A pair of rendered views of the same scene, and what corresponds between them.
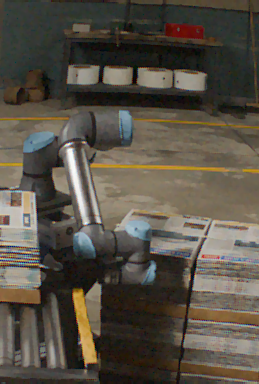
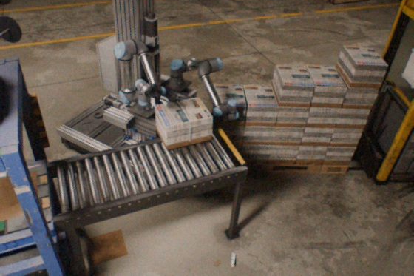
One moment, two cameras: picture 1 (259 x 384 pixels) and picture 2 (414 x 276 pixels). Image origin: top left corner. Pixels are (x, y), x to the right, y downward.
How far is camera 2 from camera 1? 133 cm
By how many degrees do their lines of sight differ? 24
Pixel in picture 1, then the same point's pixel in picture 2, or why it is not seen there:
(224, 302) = (258, 119)
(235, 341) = (262, 132)
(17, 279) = (204, 134)
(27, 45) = not seen: outside the picture
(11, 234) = (204, 120)
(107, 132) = (215, 68)
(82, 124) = (207, 67)
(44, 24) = not seen: outside the picture
